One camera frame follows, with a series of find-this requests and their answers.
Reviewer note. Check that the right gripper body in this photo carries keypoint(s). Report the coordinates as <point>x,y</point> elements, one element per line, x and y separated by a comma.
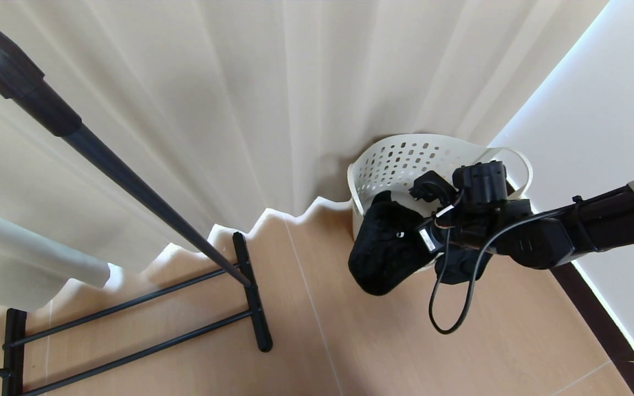
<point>476,234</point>

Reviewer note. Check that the black garment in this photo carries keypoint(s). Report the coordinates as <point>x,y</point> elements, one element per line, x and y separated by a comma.
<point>460,269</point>

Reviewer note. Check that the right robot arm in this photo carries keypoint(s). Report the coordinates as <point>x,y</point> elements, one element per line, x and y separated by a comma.
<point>597,225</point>

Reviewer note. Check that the black clothes rack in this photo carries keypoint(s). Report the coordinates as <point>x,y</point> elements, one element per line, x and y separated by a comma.
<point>20,82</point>

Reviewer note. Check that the black shorts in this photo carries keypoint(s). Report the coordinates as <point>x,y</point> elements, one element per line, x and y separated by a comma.
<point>383,258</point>

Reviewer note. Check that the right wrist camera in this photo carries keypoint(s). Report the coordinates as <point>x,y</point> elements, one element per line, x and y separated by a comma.
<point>430,187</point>

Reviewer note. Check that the white laundry basket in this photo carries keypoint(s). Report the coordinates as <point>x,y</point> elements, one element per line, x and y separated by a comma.
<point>399,159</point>

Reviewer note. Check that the beige curtain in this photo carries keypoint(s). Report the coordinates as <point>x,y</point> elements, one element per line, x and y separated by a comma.
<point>240,110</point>
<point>20,264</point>

